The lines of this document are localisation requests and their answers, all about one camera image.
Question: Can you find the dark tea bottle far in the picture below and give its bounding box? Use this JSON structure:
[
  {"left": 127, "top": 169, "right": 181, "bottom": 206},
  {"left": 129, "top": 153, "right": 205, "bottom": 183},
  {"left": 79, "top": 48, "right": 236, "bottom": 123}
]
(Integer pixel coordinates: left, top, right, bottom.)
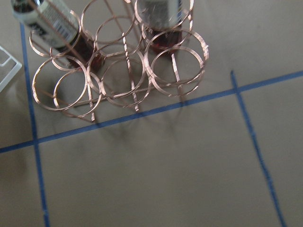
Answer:
[{"left": 137, "top": 0, "right": 182, "bottom": 53}]

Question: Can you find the dark tea bottle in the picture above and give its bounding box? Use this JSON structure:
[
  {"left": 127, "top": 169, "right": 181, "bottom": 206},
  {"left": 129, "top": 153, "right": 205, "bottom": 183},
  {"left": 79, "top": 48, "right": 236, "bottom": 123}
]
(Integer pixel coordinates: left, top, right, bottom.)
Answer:
[
  {"left": 11, "top": 0, "right": 104, "bottom": 72},
  {"left": 137, "top": 0, "right": 182, "bottom": 53}
]

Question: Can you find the copper wire bottle rack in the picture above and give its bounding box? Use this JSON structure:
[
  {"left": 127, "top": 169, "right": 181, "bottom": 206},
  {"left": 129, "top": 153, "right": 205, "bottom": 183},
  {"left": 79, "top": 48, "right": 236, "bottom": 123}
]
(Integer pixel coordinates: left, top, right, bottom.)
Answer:
[{"left": 30, "top": 0, "right": 209, "bottom": 122}]

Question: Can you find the white wire mug rack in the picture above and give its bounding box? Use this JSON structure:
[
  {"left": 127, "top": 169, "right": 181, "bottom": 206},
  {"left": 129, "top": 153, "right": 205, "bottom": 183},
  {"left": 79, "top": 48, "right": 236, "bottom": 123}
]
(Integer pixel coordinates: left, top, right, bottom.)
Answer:
[{"left": 0, "top": 46, "right": 22, "bottom": 92}]

